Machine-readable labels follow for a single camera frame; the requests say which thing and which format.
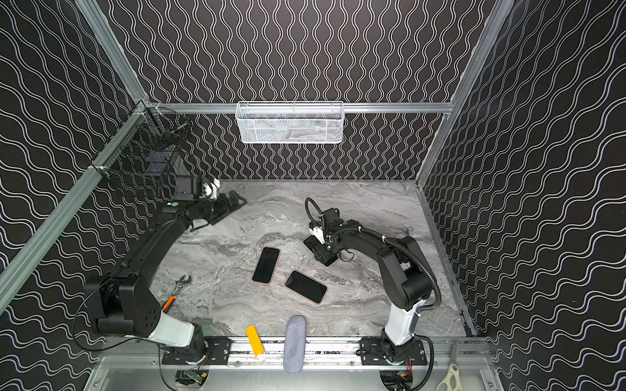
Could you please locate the white wire mesh basket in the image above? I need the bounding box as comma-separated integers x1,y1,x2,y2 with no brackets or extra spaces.
235,109,346,144

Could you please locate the grey fabric pouch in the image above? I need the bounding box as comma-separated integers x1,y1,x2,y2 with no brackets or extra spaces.
283,315,307,373

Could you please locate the aluminium corner frame post right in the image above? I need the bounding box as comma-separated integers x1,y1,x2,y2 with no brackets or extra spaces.
417,0,514,188

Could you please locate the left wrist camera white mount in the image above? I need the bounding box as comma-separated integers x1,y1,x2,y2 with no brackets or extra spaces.
201,178,221,200

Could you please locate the aluminium left horizontal bar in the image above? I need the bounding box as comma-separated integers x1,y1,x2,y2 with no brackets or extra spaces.
1,102,147,311

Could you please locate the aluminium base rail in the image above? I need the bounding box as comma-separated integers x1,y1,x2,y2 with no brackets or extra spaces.
160,335,490,370

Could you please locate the aluminium corner frame post left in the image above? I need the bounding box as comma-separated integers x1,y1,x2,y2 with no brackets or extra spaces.
75,0,149,104

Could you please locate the black wire basket left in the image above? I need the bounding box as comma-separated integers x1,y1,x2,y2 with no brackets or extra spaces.
104,107,192,199

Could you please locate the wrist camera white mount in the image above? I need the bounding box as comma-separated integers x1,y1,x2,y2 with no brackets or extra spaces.
201,178,221,200
310,225,325,244

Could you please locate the white scissors handle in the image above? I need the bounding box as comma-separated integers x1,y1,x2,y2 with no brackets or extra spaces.
435,363,463,391

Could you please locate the adjustable wrench orange handle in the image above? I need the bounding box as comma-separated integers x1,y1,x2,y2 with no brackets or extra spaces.
161,275,192,313

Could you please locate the yellow flat block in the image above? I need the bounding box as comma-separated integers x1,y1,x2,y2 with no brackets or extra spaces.
246,324,265,358

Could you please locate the aluminium corner frame post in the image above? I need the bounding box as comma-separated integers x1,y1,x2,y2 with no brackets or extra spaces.
75,0,149,104
417,0,514,188

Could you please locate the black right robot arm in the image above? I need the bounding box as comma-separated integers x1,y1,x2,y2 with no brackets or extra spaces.
303,197,442,363

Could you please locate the black phone upright centre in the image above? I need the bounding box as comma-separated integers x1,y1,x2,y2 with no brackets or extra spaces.
252,247,280,283

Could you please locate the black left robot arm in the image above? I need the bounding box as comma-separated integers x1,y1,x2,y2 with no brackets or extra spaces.
82,176,247,364

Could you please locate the aluminium horizontal bar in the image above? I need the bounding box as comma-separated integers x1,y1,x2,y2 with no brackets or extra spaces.
1,102,147,311
150,102,453,115

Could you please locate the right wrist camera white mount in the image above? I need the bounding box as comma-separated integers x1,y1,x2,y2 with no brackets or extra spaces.
310,225,325,244

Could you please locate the aluminium back horizontal bar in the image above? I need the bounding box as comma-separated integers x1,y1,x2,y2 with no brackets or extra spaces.
150,102,453,115

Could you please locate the black phone tilted centre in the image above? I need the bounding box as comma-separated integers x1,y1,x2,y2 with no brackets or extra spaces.
285,270,327,304

